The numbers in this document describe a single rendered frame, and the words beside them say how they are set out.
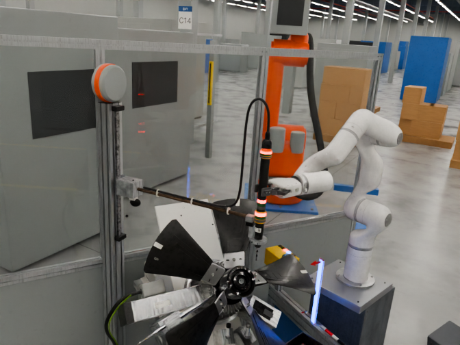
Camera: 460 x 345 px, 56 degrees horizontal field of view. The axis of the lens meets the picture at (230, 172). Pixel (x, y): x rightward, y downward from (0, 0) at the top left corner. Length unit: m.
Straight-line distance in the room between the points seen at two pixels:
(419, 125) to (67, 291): 9.37
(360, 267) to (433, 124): 8.64
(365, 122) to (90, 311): 1.63
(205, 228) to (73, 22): 2.62
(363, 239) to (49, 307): 1.55
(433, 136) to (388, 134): 8.80
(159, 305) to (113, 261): 0.48
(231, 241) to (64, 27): 2.78
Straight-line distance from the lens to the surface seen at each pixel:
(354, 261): 2.22
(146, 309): 1.70
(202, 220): 1.98
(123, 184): 1.91
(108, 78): 1.84
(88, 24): 4.23
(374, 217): 2.10
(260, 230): 1.65
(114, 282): 2.17
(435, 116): 10.69
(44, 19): 3.95
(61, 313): 2.39
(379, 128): 1.95
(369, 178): 2.07
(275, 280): 1.77
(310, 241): 2.92
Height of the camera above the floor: 2.10
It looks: 18 degrees down
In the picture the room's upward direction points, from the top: 4 degrees clockwise
